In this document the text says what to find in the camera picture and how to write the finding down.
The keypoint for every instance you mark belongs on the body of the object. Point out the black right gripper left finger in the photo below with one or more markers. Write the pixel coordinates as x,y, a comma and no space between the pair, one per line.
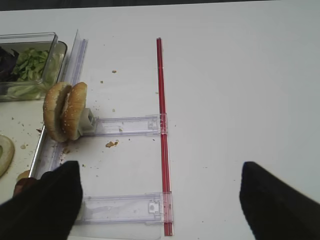
47,210

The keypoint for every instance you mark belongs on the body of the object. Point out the bun base with lettuce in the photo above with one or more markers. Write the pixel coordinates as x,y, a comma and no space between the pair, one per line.
7,151

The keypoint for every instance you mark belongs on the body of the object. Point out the clear lower cross rail right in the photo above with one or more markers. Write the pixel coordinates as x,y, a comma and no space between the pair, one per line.
149,208

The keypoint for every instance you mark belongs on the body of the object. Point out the clear long rail right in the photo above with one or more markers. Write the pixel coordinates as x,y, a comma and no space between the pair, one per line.
49,154

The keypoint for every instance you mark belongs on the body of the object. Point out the sesame bun half left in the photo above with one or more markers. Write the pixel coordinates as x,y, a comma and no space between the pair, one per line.
52,109

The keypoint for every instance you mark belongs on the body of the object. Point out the white metal tray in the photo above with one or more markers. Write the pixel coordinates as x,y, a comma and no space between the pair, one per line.
22,122

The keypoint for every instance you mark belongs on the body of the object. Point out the purple cabbage shreds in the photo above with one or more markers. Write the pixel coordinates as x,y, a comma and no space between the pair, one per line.
8,62

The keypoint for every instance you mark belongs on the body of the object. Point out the clear plastic salad container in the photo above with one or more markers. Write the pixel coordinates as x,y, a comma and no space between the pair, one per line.
12,91

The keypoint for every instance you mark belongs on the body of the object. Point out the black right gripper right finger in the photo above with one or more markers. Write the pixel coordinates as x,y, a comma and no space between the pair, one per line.
273,209

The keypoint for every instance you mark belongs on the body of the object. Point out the sesame bun half right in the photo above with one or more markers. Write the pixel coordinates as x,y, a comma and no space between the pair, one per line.
73,108

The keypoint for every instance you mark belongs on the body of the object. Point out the clear upper cross rail right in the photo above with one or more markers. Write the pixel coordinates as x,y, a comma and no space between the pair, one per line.
148,125

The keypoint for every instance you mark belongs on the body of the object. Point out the grey pusher block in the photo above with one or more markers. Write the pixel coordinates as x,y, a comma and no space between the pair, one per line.
87,122

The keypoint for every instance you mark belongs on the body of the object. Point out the green lettuce shreds in container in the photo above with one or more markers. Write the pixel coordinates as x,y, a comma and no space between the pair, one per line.
30,64

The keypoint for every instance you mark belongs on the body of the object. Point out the stack of meat patties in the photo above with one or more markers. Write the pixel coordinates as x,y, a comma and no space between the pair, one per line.
23,184

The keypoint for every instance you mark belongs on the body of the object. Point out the clear cross rail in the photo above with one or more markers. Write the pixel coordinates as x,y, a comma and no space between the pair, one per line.
149,208
148,125

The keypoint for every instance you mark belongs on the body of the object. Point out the red strip right side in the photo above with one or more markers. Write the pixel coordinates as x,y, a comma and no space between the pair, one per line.
165,169

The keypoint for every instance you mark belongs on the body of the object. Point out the sesame bun half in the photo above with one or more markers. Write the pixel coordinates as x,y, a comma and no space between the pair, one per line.
52,109
73,108

